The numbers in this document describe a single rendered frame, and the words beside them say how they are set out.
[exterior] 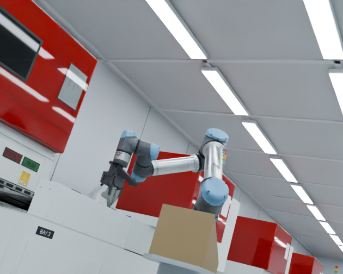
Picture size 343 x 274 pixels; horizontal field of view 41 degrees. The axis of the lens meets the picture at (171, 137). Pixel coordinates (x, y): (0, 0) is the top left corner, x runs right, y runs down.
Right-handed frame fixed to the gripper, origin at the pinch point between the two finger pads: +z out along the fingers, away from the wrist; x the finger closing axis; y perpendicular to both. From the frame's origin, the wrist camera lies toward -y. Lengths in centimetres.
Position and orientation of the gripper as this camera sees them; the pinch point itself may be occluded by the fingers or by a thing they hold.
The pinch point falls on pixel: (110, 204)
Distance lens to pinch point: 210.4
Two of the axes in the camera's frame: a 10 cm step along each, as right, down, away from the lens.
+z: -2.8, 9.2, -2.9
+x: -4.5, -3.9, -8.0
